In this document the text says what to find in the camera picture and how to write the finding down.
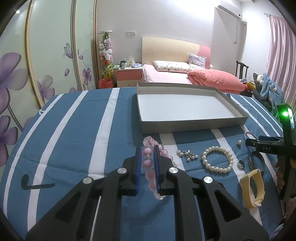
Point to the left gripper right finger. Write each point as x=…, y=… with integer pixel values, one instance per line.
x=165, y=180

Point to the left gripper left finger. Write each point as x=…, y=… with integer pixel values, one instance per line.
x=131, y=182

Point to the cream yellow wristwatch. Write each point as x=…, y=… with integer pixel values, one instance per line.
x=250, y=199

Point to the person's right hand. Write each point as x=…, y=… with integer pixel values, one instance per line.
x=279, y=175

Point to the small pearl stud earring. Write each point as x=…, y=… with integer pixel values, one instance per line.
x=239, y=143

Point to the grey shallow cardboard tray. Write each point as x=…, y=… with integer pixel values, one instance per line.
x=171, y=107

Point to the blue clothes pile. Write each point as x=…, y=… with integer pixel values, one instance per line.
x=267, y=92

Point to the blue white striped bedsheet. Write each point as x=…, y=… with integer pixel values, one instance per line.
x=102, y=131

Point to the pink curtain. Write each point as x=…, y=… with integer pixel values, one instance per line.
x=281, y=61

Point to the salmon folded quilt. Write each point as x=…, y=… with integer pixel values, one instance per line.
x=221, y=80

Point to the dark wooden chair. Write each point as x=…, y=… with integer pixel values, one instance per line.
x=241, y=70

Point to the pink nightstand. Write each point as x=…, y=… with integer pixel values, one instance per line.
x=128, y=77

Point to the red waste bin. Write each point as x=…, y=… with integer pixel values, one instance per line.
x=105, y=83

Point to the floral white pillow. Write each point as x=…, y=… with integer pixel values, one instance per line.
x=172, y=66

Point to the pink bed with headboard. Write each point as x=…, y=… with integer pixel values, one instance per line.
x=175, y=61

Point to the white mug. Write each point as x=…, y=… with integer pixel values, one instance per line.
x=123, y=64

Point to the purple patterned pillow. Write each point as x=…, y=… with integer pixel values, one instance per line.
x=197, y=60

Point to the plush toy tower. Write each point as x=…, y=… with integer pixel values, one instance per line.
x=105, y=55

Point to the white air conditioner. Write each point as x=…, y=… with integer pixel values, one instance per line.
x=230, y=14

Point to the floral sliding wardrobe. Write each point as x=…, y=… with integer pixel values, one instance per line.
x=47, y=48

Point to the wall power socket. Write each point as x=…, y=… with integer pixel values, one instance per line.
x=129, y=33

